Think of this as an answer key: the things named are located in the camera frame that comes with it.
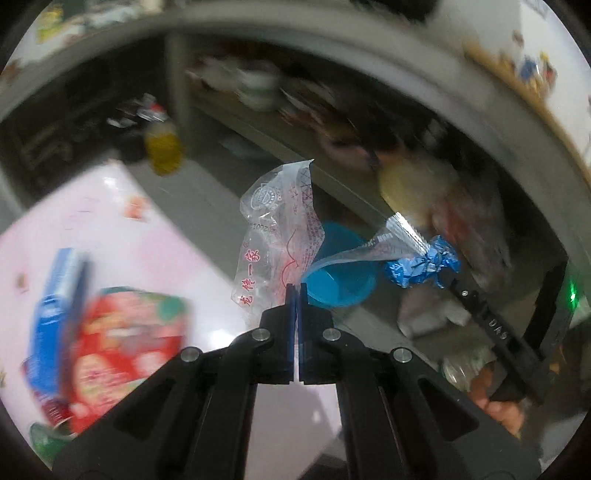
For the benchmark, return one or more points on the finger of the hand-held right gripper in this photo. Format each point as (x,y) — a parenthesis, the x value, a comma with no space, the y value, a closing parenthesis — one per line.
(489,323)

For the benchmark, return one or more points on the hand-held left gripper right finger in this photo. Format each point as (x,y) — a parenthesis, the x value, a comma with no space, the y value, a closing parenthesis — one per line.
(302,323)

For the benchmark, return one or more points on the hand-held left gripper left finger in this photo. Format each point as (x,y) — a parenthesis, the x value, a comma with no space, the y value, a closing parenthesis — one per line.
(290,318)

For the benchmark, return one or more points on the blue plastic basket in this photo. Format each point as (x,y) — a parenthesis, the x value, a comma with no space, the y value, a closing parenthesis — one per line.
(341,281)

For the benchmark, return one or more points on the clear red printed plastic bag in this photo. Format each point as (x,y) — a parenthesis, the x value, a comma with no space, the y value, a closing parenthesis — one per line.
(272,230)

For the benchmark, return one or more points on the blue foil candy wrapper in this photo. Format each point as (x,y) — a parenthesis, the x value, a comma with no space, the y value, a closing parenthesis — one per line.
(415,270)

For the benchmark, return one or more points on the green labelled plastic bottle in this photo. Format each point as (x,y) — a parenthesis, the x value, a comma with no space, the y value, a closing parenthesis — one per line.
(46,443)

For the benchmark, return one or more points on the person's right hand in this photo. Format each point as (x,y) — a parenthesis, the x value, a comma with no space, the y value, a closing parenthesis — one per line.
(505,413)

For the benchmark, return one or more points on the white pink plastic bundle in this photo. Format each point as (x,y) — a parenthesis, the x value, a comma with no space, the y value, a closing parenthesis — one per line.
(425,314)

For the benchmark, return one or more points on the red white plastic bag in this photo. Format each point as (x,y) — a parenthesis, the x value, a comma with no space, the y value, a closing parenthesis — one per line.
(466,226)

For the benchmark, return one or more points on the yellow round basin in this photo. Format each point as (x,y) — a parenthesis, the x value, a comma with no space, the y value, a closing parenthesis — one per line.
(406,189)

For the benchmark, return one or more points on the red snack packet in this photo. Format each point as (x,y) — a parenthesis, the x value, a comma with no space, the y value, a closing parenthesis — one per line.
(120,355)

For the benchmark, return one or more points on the pink basin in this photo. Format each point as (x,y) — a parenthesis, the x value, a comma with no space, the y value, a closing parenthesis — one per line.
(344,144)

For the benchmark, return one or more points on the yellow cooking oil bottle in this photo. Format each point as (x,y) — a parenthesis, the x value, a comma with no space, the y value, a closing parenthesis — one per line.
(162,147)

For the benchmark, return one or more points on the stack of bowls on shelf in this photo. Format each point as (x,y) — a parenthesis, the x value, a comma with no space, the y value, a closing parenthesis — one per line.
(258,100)

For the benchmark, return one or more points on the blue white carton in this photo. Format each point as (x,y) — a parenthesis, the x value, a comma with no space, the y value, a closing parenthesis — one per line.
(57,314)

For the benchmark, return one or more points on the pale green bowl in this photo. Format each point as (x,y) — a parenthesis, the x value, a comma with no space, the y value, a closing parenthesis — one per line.
(254,78)

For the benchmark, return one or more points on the grey storage shelf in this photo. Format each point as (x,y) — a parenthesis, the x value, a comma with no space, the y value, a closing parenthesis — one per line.
(369,41)

